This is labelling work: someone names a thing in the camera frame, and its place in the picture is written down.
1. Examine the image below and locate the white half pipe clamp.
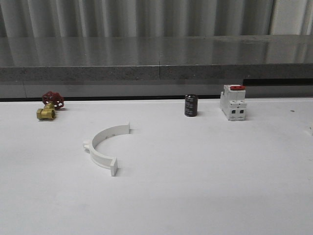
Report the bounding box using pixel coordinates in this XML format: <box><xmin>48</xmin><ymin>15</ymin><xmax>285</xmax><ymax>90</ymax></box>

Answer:
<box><xmin>83</xmin><ymin>123</ymin><xmax>130</xmax><ymax>176</ymax></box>

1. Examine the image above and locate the black cylindrical capacitor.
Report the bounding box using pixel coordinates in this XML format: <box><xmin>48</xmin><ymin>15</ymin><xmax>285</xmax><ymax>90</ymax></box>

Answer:
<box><xmin>184</xmin><ymin>94</ymin><xmax>198</xmax><ymax>117</ymax></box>

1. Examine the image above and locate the grey stone counter ledge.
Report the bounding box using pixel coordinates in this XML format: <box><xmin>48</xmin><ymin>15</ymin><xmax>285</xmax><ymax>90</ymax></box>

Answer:
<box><xmin>0</xmin><ymin>35</ymin><xmax>313</xmax><ymax>100</ymax></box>

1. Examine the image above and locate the brass valve red handwheel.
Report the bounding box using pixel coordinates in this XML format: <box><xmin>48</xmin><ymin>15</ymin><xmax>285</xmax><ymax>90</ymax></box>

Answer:
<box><xmin>36</xmin><ymin>91</ymin><xmax>64</xmax><ymax>120</ymax></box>

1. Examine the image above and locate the white circuit breaker red switch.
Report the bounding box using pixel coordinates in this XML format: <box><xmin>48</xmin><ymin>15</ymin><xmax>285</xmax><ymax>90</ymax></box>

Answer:
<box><xmin>220</xmin><ymin>85</ymin><xmax>247</xmax><ymax>121</ymax></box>

